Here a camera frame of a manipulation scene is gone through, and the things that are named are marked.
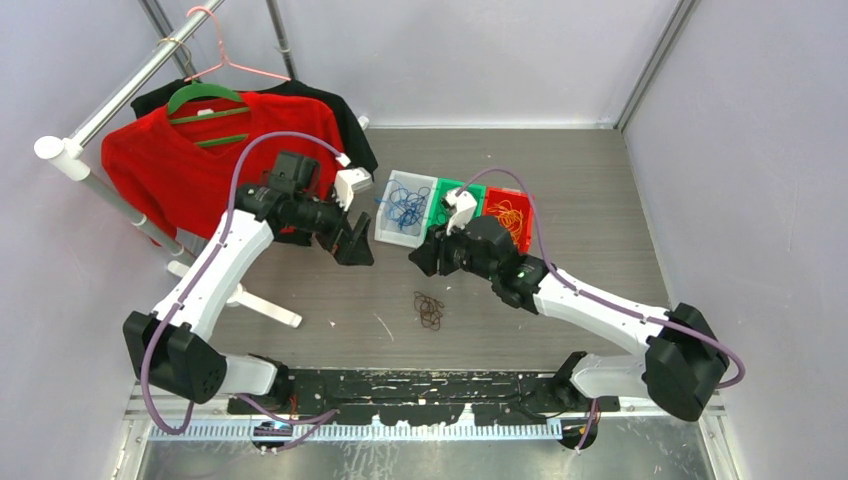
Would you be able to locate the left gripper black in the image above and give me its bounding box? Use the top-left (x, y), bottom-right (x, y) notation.
top-left (293, 183), bottom-right (374, 265)

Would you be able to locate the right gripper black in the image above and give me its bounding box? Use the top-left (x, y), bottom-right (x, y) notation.
top-left (410, 214), bottom-right (498, 282)

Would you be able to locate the cable bundle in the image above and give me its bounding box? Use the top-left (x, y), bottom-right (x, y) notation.
top-left (413, 291), bottom-right (446, 333)

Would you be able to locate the yellow cable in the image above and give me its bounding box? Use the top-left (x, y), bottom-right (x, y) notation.
top-left (490, 198), bottom-right (528, 243)

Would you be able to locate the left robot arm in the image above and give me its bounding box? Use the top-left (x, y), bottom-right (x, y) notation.
top-left (123, 152), bottom-right (374, 413)

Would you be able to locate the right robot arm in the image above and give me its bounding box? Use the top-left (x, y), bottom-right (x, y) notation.
top-left (408, 216), bottom-right (734, 422)

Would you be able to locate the green plastic bin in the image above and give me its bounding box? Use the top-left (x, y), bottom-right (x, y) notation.
top-left (425, 178), bottom-right (486, 228)

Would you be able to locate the white plastic bin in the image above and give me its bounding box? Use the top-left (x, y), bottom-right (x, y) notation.
top-left (374, 170), bottom-right (438, 249)

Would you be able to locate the black t-shirt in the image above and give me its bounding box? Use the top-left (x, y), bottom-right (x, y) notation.
top-left (130, 79), bottom-right (378, 174)

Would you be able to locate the red plastic bin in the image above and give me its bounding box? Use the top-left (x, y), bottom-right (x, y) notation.
top-left (482, 187), bottom-right (534, 253)

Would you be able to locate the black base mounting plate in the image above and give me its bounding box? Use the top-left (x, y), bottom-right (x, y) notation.
top-left (256, 369), bottom-right (590, 427)

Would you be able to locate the red t-shirt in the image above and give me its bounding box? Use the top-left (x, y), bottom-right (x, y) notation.
top-left (101, 93), bottom-right (344, 239)

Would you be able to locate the green clothes hanger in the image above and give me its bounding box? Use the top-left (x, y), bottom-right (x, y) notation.
top-left (166, 82), bottom-right (252, 148)

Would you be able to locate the white clothes rack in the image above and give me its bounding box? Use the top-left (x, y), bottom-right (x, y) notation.
top-left (34, 1), bottom-right (302, 333)

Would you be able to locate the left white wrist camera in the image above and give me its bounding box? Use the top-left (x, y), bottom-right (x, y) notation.
top-left (334, 167), bottom-right (373, 211)

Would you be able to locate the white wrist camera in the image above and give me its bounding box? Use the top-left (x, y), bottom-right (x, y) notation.
top-left (441, 187), bottom-right (477, 236)
top-left (334, 167), bottom-right (373, 211)

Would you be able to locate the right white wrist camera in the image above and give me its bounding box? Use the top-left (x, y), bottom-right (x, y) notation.
top-left (441, 187), bottom-right (477, 236)

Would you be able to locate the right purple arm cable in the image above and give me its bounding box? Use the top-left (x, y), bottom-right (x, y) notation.
top-left (453, 166), bottom-right (747, 391)

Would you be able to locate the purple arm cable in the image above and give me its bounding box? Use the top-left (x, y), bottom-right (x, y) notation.
top-left (453, 166), bottom-right (747, 391)
top-left (139, 131), bottom-right (351, 437)

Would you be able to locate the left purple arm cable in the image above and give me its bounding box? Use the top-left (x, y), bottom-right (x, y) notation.
top-left (139, 131), bottom-right (351, 437)

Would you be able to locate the white slotted cable duct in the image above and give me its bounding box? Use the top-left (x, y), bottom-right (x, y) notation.
top-left (149, 418), bottom-right (563, 442)

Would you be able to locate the pink wire hanger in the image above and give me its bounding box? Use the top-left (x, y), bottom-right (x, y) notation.
top-left (184, 6), bottom-right (291, 81)

